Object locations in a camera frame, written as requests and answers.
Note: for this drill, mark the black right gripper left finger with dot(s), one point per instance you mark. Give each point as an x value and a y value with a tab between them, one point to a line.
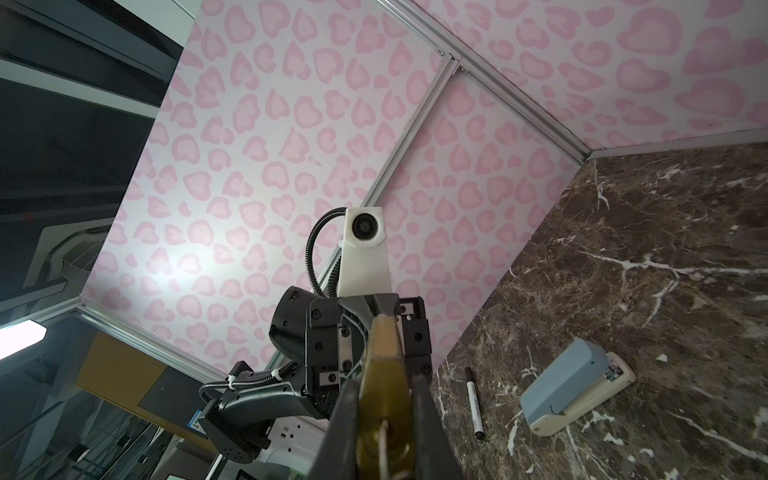
336	458

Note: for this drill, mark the brass padlock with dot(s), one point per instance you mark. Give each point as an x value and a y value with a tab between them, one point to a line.
385	432

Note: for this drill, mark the black white marker pen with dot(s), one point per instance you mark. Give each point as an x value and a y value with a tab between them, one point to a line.
478	427

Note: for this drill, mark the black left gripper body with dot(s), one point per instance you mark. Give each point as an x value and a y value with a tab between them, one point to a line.
338	330

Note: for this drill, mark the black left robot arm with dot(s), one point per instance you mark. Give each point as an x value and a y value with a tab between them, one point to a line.
240	409

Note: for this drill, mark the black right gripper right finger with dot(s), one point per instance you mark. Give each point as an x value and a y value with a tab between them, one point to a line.
434	457

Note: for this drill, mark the blue grey stapler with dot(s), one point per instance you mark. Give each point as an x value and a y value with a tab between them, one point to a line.
580	379

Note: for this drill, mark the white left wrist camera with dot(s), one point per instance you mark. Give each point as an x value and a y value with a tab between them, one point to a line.
364	258

